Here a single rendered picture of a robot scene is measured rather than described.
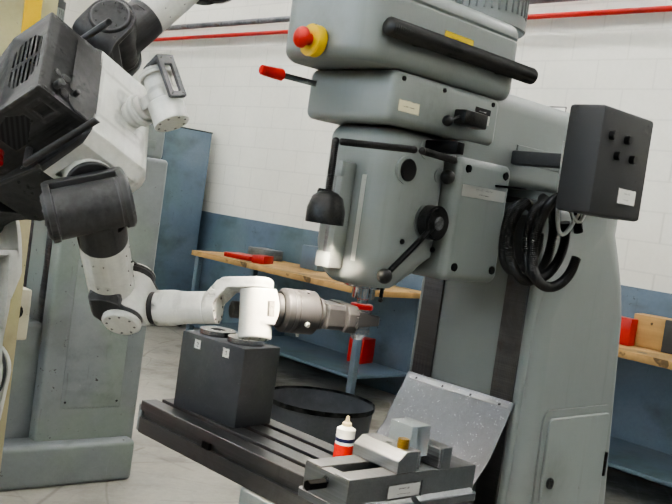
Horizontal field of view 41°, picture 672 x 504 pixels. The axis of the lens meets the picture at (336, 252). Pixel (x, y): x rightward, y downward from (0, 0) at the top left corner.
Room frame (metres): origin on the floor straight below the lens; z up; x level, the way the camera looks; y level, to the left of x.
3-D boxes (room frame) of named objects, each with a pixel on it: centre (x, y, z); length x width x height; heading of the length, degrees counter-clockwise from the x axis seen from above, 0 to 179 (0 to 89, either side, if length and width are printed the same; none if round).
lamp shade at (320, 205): (1.68, 0.03, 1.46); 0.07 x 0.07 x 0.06
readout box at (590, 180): (1.83, -0.52, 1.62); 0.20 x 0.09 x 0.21; 134
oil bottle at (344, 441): (1.87, -0.07, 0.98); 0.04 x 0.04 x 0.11
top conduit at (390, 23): (1.78, -0.19, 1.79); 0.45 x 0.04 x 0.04; 134
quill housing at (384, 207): (1.87, -0.07, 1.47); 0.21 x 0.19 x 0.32; 44
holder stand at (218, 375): (2.17, 0.22, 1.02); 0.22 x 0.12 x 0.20; 50
